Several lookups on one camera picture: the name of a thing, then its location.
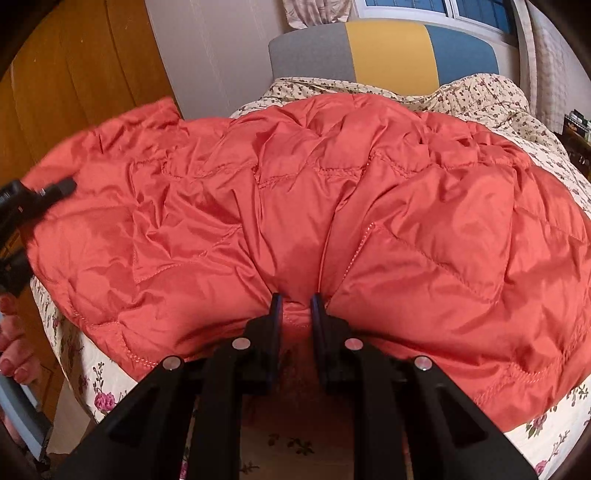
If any orange quilted down jacket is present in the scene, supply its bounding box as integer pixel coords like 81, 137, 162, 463
20, 91, 591, 434

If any left hand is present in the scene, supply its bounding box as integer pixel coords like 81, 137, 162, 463
0, 294, 41, 385

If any floral quilt bedspread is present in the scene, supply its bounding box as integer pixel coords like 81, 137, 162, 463
29, 72, 591, 480

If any brown wooden wardrobe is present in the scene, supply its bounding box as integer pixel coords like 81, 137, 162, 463
1, 1, 173, 183

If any wooden desk with clutter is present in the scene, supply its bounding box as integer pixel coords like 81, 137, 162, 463
559, 109, 591, 180

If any left beige curtain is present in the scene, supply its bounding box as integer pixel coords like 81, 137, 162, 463
283, 0, 353, 30

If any beige curtain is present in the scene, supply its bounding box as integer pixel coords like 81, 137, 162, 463
512, 1, 567, 131
283, 0, 353, 30

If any grey yellow blue headboard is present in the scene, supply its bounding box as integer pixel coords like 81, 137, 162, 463
269, 20, 500, 95

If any right beige curtain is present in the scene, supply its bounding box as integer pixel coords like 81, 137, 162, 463
512, 1, 567, 131

